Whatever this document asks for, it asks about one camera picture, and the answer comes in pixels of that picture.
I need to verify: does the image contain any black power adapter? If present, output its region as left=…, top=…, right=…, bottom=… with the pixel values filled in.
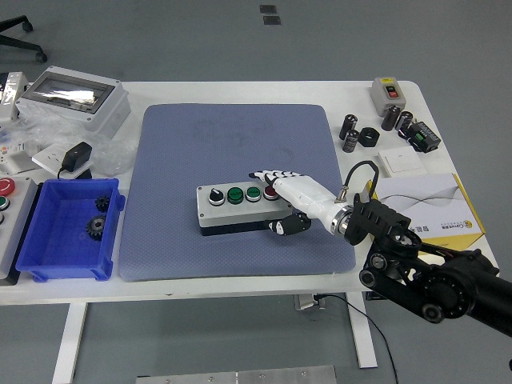
left=57, top=141, right=94, bottom=180

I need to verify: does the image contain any grey metal plate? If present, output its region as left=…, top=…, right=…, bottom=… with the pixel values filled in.
left=135, top=364, right=338, bottom=384

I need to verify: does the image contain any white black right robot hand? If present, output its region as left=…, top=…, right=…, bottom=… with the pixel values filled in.
left=247, top=169, right=342, bottom=238

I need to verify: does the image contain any small white box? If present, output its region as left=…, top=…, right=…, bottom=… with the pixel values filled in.
left=0, top=140, right=35, bottom=175

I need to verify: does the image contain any white electrical device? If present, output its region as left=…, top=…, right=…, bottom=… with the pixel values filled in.
left=0, top=71, right=30, bottom=123

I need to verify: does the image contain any white wall socket plate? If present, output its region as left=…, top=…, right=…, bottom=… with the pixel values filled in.
left=31, top=143, right=93, bottom=180

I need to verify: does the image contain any black hex nut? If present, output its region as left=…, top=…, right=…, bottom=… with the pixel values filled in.
left=358, top=126, right=380, bottom=148

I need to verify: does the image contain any large black gear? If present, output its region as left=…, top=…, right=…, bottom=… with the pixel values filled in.
left=85, top=214, right=108, bottom=242

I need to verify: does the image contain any clear plastic bag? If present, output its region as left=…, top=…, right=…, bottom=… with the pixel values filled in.
left=0, top=107, right=137, bottom=177

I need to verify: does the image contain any grey four-button control box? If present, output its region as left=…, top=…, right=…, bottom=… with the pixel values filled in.
left=195, top=182, right=294, bottom=238

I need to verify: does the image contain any black cylindrical capacitor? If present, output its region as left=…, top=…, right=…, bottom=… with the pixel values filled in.
left=395, top=110, right=414, bottom=139
left=338, top=114, right=358, bottom=141
left=381, top=103, right=402, bottom=132
left=342, top=128, right=360, bottom=154

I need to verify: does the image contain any blue-grey table mat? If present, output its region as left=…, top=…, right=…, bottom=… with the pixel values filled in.
left=118, top=102, right=357, bottom=283

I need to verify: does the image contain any grey enclosure with clear lid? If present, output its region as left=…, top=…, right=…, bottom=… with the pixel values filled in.
left=15, top=66, right=132, bottom=140

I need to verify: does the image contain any white table leg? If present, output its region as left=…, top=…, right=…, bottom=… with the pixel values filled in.
left=50, top=302, right=88, bottom=384
left=346, top=292, right=379, bottom=370

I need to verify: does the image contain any blue plastic bin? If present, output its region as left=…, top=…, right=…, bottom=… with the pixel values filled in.
left=14, top=178, right=126, bottom=283

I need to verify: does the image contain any white wall switch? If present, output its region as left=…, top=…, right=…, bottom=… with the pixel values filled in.
left=375, top=146, right=427, bottom=178

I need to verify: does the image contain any grey emergency-stop control station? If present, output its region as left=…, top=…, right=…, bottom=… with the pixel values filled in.
left=0, top=175, right=44, bottom=286

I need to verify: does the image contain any thin black cable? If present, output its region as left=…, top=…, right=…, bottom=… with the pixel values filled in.
left=315, top=294, right=399, bottom=384

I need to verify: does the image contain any white under-table bracket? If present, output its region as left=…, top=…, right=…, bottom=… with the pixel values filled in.
left=294, top=294, right=326, bottom=311

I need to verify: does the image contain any black office chair base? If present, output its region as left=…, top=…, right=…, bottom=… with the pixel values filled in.
left=0, top=14, right=48, bottom=64

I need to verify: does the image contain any black green terminal module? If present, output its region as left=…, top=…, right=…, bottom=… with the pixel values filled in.
left=406, top=122, right=442, bottom=154

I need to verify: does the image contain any yellow white cardboard box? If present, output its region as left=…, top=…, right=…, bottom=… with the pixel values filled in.
left=364, top=172, right=486, bottom=246

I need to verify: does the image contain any grey red-black switch box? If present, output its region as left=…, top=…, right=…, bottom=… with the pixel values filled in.
left=369, top=76, right=407, bottom=118

